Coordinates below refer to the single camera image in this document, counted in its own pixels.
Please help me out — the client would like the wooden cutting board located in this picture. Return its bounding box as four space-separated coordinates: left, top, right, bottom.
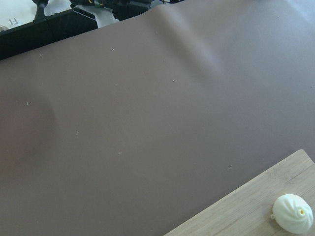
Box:
168 149 315 236

